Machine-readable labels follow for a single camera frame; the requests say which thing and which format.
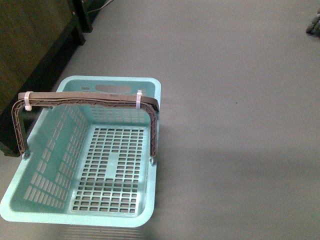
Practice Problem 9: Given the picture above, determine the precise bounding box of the light blue plastic basket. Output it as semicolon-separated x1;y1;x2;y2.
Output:
0;76;161;228

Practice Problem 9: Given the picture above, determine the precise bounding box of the brown basket handle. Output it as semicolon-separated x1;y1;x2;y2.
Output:
11;91;160;165

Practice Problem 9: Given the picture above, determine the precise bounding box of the white zip tie right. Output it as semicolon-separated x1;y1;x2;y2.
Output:
135;89;143;110

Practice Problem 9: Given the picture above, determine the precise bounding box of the white zip tie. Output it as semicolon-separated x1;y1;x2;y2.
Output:
23;91;33;112
135;89;143;110

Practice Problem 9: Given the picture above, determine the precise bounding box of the white zip tie left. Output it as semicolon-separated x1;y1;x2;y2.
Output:
23;91;33;112

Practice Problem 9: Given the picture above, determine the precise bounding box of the dark wooden display stand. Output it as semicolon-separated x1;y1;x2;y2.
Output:
0;0;104;157

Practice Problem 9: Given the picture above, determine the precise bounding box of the dark object at corner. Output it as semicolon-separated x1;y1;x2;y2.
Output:
305;9;320;35

